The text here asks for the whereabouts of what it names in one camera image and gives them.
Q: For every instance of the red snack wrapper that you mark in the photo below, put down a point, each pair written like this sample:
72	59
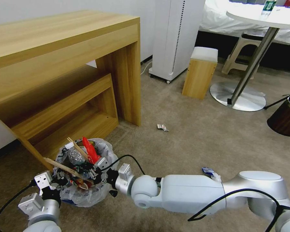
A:
90	151

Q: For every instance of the green label water bottle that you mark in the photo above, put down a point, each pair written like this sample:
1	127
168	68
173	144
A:
268	7

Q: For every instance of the crumpled white red wrapper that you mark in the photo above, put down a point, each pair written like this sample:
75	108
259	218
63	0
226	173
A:
162	127

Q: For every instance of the low wooden bench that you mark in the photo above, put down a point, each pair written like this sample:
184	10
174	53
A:
62	101

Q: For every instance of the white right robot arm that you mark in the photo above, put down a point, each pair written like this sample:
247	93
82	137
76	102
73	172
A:
191	191

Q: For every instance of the wooden chopstick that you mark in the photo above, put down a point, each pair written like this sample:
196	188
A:
78	149
62	167

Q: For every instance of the crumpled blue white wrapper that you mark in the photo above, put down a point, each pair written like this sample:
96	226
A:
207	170

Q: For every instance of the small bin with plastic liner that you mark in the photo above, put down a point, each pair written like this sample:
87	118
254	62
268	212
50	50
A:
87	197

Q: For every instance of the white tower air purifier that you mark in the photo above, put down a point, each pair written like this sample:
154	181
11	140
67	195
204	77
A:
166	36

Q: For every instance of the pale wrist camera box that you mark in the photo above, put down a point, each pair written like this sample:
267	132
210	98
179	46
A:
102	163
42	180

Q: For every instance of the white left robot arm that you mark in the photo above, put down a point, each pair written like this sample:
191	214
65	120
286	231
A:
46	212

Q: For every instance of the bed with white sheet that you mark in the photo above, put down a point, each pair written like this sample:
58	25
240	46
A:
217	21

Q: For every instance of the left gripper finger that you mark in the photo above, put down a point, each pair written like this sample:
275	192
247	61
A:
58	174
64	187

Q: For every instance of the dark brown waste bin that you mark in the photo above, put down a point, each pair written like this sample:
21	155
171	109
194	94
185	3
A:
285	118

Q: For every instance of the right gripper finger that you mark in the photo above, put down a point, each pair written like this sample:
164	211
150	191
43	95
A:
90	167
94	177

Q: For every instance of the light wooden desk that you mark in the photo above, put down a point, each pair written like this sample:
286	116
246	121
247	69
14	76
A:
62	41

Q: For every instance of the round white table metal leg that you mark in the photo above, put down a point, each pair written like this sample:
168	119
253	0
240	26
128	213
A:
239	94

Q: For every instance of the beige plastic stool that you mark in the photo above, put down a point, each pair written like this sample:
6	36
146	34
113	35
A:
241	46

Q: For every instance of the crushed clear plastic bottle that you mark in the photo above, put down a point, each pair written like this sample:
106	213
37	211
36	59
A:
75	155

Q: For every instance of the wooden stool with white cushion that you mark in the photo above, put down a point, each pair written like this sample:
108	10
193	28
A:
198	75

